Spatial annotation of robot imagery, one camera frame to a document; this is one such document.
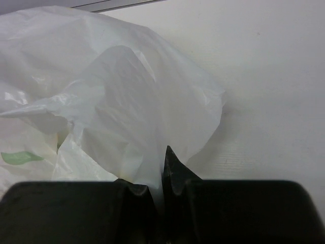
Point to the white printed plastic bag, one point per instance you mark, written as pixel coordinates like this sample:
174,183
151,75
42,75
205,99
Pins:
88,97

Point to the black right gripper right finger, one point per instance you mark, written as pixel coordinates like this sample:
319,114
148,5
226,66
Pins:
236,211

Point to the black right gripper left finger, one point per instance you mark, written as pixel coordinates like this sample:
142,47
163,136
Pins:
77,212

